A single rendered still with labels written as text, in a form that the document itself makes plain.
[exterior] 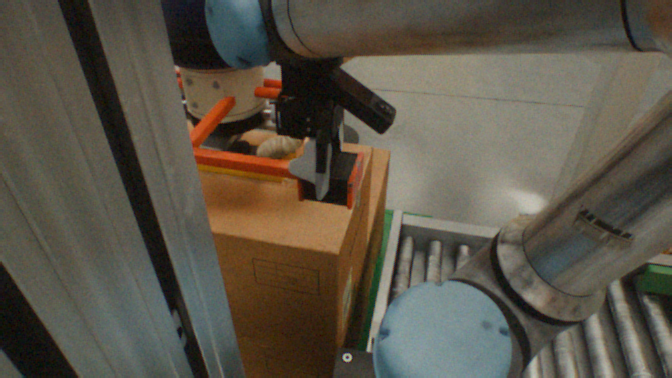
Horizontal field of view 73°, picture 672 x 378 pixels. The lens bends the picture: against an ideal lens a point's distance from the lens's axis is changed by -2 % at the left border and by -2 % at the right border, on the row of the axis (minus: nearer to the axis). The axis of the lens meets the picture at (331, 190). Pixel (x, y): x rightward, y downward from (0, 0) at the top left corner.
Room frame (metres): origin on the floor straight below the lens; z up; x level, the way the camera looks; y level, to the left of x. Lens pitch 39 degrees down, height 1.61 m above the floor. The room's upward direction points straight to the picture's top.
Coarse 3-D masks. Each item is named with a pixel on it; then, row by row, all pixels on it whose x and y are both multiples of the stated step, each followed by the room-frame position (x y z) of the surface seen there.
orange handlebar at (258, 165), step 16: (272, 80) 0.88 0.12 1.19; (256, 96) 0.85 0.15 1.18; (272, 96) 0.83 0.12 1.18; (224, 112) 0.77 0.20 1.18; (208, 128) 0.70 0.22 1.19; (192, 144) 0.65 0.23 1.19; (208, 160) 0.61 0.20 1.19; (224, 160) 0.60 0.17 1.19; (240, 160) 0.60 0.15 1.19; (256, 160) 0.60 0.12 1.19; (272, 160) 0.60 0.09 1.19; (288, 176) 0.57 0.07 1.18
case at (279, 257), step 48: (240, 192) 0.82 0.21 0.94; (288, 192) 0.82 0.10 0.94; (240, 240) 0.68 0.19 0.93; (288, 240) 0.67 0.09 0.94; (336, 240) 0.67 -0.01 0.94; (240, 288) 0.68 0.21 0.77; (288, 288) 0.66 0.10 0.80; (336, 288) 0.63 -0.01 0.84; (240, 336) 0.69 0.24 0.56; (288, 336) 0.66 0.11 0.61; (336, 336) 0.63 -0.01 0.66
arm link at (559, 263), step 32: (640, 128) 0.28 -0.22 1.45; (608, 160) 0.28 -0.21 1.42; (640, 160) 0.26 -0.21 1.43; (576, 192) 0.29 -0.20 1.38; (608, 192) 0.26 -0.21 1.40; (640, 192) 0.25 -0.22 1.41; (512, 224) 0.34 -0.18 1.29; (544, 224) 0.30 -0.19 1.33; (576, 224) 0.27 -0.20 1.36; (608, 224) 0.25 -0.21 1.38; (640, 224) 0.24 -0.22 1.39; (480, 256) 0.33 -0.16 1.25; (512, 256) 0.30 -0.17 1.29; (544, 256) 0.28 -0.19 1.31; (576, 256) 0.26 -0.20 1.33; (608, 256) 0.25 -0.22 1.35; (640, 256) 0.24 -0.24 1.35; (512, 288) 0.28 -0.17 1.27; (544, 288) 0.27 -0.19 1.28; (576, 288) 0.26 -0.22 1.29; (544, 320) 0.26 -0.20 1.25; (576, 320) 0.25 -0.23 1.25
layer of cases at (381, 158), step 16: (384, 160) 1.52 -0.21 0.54; (384, 176) 1.42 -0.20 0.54; (384, 192) 1.47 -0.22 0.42; (384, 208) 1.54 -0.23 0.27; (368, 224) 1.14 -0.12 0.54; (368, 240) 1.07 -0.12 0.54; (368, 256) 1.10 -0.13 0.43; (368, 272) 1.13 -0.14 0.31; (368, 288) 1.18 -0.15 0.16; (352, 304) 0.81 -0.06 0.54; (352, 320) 0.83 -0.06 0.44; (352, 336) 0.84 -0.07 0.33; (240, 352) 0.69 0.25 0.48; (256, 352) 0.68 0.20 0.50; (272, 352) 0.67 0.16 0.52; (288, 352) 0.66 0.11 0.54; (256, 368) 0.69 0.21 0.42; (272, 368) 0.67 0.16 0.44; (288, 368) 0.66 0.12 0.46; (304, 368) 0.65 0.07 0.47; (320, 368) 0.64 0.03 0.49
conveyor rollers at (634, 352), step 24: (408, 240) 1.06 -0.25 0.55; (408, 264) 0.96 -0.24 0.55; (432, 264) 0.96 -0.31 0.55; (456, 264) 0.97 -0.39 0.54; (624, 288) 0.86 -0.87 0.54; (624, 312) 0.77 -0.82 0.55; (648, 312) 0.78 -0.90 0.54; (600, 336) 0.70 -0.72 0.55; (624, 336) 0.70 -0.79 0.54; (576, 360) 0.63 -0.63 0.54; (600, 360) 0.63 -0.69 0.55; (648, 360) 0.63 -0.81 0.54
